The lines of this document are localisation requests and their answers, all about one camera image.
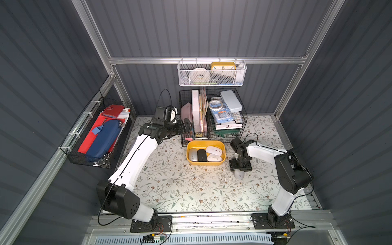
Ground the black wire side basket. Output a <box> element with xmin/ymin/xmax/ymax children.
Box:
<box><xmin>60</xmin><ymin>92</ymin><xmax>132</xmax><ymax>168</ymax></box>

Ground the red folder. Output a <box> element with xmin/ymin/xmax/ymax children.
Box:
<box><xmin>78</xmin><ymin>104</ymin><xmax>130</xmax><ymax>155</ymax></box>

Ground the white mesh hanging basket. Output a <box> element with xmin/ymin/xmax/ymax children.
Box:
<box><xmin>177</xmin><ymin>59</ymin><xmax>247</xmax><ymax>87</ymax></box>

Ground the clear tape roll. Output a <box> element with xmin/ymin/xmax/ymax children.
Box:
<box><xmin>208</xmin><ymin>100</ymin><xmax>223</xmax><ymax>111</ymax></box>

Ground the blue calculator package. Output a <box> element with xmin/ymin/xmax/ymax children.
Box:
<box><xmin>211</xmin><ymin>103</ymin><xmax>234</xmax><ymax>125</ymax></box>

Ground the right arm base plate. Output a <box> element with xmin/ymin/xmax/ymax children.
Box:
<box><xmin>250</xmin><ymin>213</ymin><xmax>295</xmax><ymax>230</ymax></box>

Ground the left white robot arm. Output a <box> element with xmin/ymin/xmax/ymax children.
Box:
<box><xmin>97</xmin><ymin>119</ymin><xmax>193</xmax><ymax>223</ymax></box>

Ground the grey mouse with logo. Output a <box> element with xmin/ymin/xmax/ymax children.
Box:
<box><xmin>233</xmin><ymin>169</ymin><xmax>245</xmax><ymax>180</ymax></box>

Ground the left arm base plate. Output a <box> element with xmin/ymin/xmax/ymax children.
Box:
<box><xmin>130</xmin><ymin>215</ymin><xmax>173</xmax><ymax>233</ymax></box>

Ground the light blue pencil box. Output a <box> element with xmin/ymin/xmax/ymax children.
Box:
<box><xmin>220</xmin><ymin>90</ymin><xmax>243</xmax><ymax>113</ymax></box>

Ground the black mouse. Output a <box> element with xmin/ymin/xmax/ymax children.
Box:
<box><xmin>197</xmin><ymin>149</ymin><xmax>208</xmax><ymax>162</ymax></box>

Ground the blue pencil case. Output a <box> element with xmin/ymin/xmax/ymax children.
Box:
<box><xmin>86</xmin><ymin>119</ymin><xmax>122</xmax><ymax>162</ymax></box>

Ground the white mouse with orange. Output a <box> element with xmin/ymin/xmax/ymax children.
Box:
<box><xmin>207</xmin><ymin>154</ymin><xmax>223</xmax><ymax>162</ymax></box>

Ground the black wire desk organizer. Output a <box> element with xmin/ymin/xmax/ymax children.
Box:
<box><xmin>179</xmin><ymin>88</ymin><xmax>248</xmax><ymax>147</ymax></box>

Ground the pink case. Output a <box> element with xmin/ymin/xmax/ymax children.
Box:
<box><xmin>181</xmin><ymin>103</ymin><xmax>193</xmax><ymax>123</ymax></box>

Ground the yellow storage box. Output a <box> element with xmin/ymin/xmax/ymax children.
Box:
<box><xmin>186</xmin><ymin>140</ymin><xmax>226</xmax><ymax>166</ymax></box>

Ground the white tape roll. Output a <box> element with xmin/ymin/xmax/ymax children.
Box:
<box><xmin>190</xmin><ymin>67</ymin><xmax>210</xmax><ymax>83</ymax></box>

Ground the white upright box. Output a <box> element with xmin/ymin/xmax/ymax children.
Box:
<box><xmin>192</xmin><ymin>89</ymin><xmax>201</xmax><ymax>133</ymax></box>

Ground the silver grey mouse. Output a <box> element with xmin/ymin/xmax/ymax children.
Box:
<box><xmin>188</xmin><ymin>148</ymin><xmax>198</xmax><ymax>162</ymax></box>

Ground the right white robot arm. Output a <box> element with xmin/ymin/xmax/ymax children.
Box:
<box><xmin>229</xmin><ymin>137</ymin><xmax>313</xmax><ymax>224</ymax></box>

